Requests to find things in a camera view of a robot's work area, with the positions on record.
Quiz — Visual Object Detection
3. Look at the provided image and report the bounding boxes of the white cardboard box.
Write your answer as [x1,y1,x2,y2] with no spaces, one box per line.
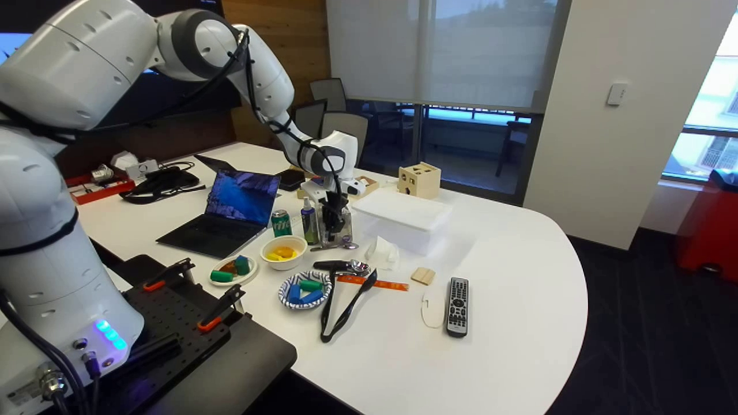
[350,187,454,259]

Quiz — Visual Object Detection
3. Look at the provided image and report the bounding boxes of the red flat tool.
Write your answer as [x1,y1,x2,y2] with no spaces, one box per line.
[64,171,138,208]

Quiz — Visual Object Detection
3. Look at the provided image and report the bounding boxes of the green soda can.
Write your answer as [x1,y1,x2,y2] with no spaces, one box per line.
[269,208,296,239]

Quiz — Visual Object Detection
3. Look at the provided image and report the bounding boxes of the white plate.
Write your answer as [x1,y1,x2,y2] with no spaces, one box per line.
[205,253,262,291]

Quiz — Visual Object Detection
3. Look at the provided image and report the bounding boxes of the black tongs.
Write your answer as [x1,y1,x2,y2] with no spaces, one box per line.
[316,264,380,345]

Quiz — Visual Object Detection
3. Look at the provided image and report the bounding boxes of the black pouch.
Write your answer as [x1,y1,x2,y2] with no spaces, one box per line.
[275,165,308,193]

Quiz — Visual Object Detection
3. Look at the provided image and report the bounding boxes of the black orange clamp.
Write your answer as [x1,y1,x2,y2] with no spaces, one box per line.
[196,280,246,335]
[141,256,196,294]

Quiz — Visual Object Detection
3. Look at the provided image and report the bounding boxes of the grey remote control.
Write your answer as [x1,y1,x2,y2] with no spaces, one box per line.
[443,275,473,340]

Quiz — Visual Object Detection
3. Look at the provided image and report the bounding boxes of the red cabinet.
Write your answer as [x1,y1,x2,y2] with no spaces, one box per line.
[673,182,738,287]

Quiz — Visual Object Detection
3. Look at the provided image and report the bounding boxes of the dark green bottle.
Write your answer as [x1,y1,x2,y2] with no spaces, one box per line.
[300,196,323,247]

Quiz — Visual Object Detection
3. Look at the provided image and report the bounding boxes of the small wooden block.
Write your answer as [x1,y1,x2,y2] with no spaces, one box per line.
[409,264,437,287]

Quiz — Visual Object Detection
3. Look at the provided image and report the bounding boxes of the white bowl yellow inside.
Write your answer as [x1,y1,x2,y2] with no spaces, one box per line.
[258,232,312,272]

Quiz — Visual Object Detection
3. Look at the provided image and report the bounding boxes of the wooden shape sorter cube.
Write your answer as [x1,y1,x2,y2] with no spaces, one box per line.
[394,159,444,202]

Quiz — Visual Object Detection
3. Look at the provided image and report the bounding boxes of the black handled metal tool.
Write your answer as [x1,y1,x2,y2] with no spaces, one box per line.
[308,259,371,279]

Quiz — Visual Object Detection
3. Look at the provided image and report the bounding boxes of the grey office chair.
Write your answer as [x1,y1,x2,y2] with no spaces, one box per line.
[290,96,329,140]
[308,75,350,114]
[319,109,371,156]

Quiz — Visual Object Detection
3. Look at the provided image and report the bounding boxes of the white oval disc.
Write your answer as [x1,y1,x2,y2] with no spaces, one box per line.
[418,292,447,335]

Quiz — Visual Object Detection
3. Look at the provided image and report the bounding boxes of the black laptop blue screen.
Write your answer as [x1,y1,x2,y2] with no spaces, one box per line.
[154,169,281,263]

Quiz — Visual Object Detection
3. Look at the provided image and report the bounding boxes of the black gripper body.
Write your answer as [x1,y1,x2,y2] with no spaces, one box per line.
[319,187,353,219]

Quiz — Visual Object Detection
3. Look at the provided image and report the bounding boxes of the blue patterned paper plate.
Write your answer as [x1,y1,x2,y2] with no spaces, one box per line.
[277,267,335,313]

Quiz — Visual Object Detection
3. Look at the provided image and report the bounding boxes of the black mounting board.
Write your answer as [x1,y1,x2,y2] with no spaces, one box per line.
[95,252,300,415]

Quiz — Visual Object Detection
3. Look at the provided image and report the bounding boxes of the white wall switch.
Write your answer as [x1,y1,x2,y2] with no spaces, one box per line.
[605,81,629,109]

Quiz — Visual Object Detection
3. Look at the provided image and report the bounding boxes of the black cable bundle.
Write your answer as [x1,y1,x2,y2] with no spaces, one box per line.
[120,165,209,205]

